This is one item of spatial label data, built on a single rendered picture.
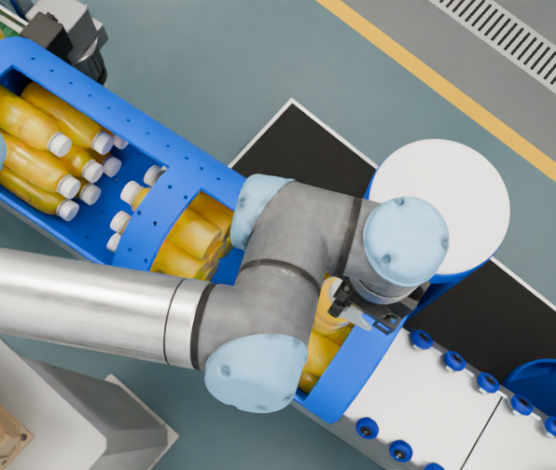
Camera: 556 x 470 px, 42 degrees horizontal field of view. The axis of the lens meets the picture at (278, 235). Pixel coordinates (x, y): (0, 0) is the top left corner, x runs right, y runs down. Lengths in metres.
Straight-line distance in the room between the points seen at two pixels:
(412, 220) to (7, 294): 0.35
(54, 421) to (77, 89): 0.57
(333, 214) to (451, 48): 2.21
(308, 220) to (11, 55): 0.87
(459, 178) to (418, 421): 0.48
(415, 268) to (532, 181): 2.08
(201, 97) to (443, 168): 1.35
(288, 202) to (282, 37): 2.13
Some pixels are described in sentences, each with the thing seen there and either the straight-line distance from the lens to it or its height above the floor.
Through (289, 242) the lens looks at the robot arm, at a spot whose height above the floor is 1.78.
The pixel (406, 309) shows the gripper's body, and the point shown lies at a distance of 0.79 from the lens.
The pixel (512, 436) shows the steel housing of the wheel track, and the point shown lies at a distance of 1.53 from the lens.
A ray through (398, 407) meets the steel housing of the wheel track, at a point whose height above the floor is 0.93.
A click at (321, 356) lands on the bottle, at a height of 1.13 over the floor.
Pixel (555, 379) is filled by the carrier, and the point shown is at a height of 0.58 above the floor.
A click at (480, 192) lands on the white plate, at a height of 1.04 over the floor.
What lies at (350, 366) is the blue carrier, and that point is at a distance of 1.17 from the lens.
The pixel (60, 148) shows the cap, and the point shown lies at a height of 1.16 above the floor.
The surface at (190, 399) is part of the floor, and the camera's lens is 2.39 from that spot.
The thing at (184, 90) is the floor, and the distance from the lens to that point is 2.66.
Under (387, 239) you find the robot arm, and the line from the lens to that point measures 0.63.
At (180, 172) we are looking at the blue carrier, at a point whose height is 1.22.
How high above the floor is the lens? 2.38
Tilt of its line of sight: 75 degrees down
